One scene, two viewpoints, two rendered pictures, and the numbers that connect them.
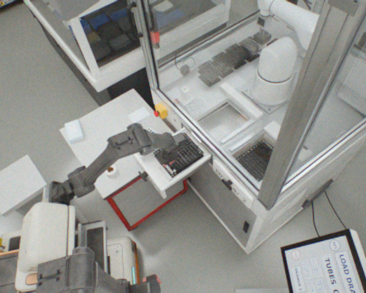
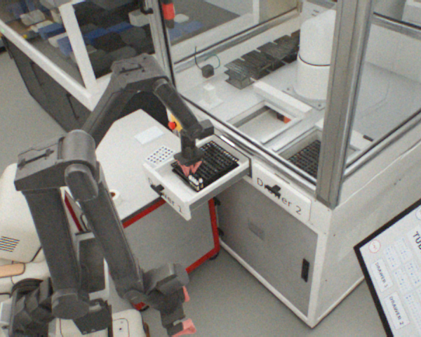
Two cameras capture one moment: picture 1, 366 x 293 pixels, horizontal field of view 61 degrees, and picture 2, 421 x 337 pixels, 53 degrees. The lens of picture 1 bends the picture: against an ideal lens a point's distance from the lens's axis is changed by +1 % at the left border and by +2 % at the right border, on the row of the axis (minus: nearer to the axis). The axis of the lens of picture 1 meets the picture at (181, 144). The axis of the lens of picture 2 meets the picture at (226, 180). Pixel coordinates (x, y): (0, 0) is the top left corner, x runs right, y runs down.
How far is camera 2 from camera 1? 0.51 m
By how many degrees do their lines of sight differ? 13
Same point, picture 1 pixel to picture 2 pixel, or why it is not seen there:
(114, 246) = (117, 321)
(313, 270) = (399, 255)
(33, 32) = (8, 85)
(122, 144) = (130, 71)
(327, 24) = not seen: outside the picture
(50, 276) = (36, 160)
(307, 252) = (389, 236)
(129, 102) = (135, 123)
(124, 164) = (130, 190)
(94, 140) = not seen: hidden behind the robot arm
